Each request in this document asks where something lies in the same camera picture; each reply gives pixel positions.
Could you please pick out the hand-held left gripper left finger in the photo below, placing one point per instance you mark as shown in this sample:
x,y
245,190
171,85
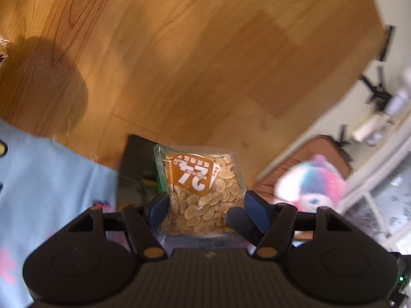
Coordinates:
x,y
158,208

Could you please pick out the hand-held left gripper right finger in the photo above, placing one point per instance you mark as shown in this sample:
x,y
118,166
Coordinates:
x,y
254,212

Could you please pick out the clear melon seed packet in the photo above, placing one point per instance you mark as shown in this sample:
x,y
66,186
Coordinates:
x,y
200,195

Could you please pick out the dark green snack packet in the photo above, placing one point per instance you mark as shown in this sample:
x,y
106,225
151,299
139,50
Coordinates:
x,y
136,166

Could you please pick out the pink and white plush toy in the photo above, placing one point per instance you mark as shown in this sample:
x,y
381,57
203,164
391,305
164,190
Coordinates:
x,y
313,184

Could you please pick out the light blue printed cloth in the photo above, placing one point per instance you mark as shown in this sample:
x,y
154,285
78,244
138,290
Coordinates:
x,y
48,192

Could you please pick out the white framed glass door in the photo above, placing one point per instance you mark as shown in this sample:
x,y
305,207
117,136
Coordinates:
x,y
382,195

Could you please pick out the black tripod stand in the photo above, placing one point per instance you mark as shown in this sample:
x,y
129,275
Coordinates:
x,y
379,91

